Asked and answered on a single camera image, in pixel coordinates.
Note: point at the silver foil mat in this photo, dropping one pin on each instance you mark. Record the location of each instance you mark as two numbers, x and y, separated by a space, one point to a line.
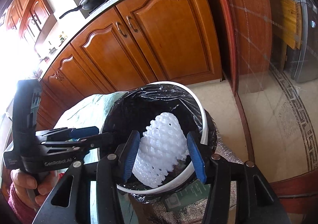
154 209

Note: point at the clear plastic trash piece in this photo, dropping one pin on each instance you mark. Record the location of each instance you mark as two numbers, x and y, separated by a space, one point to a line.
161 147

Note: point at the black garbage bag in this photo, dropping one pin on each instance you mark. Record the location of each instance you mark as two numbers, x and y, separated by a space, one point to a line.
139 107

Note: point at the black gas stove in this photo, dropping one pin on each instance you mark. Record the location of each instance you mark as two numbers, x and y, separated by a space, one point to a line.
98 9

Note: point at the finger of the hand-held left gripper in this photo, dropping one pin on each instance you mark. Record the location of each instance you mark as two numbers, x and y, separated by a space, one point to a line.
84 131
99 139

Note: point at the green printed packet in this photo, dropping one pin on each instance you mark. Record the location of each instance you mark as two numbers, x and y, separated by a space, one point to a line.
191 191

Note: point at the grey appliance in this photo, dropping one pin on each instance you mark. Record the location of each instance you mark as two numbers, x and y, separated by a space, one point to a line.
306 52

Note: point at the wooden cabinet door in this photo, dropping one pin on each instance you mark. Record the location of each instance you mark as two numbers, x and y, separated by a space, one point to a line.
48 94
111 52
171 27
79 77

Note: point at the yellow wooden slatted stool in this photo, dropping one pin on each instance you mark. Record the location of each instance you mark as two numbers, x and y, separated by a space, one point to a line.
292 22

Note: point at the red wooden door frame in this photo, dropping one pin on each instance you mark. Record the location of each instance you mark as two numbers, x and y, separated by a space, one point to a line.
228 27

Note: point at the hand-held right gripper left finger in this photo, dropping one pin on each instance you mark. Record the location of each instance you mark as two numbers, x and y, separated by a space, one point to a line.
129 157

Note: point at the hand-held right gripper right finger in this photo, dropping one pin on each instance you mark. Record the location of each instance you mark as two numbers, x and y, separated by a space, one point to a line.
196 157

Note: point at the light blue floral tablecloth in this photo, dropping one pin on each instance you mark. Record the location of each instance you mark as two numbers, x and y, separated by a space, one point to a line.
84 112

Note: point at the white round trash bin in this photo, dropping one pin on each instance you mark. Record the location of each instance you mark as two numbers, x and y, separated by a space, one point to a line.
202 124

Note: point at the small lidded pot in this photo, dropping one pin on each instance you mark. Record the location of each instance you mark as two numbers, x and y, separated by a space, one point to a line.
52 51

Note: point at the wooden wall cabinets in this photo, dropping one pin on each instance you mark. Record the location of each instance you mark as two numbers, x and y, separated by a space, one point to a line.
29 15

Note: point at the person's left forearm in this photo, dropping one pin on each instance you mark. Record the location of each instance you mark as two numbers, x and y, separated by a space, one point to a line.
17 201

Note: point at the person's left hand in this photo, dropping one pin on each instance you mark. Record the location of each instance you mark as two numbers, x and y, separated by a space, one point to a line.
22 180

